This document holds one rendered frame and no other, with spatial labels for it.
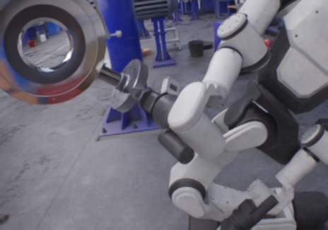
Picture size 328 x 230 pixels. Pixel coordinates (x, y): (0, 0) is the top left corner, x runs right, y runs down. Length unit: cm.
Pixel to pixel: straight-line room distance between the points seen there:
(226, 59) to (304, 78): 26
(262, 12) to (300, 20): 10
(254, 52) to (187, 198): 56
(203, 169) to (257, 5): 56
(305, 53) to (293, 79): 8
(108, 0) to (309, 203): 197
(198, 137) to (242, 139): 33
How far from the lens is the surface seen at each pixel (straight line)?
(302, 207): 113
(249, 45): 57
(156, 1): 407
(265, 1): 69
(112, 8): 216
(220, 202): 100
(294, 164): 85
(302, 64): 71
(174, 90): 61
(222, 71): 52
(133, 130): 227
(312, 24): 70
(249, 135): 75
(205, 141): 45
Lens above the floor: 117
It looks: 26 degrees down
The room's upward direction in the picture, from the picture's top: 8 degrees counter-clockwise
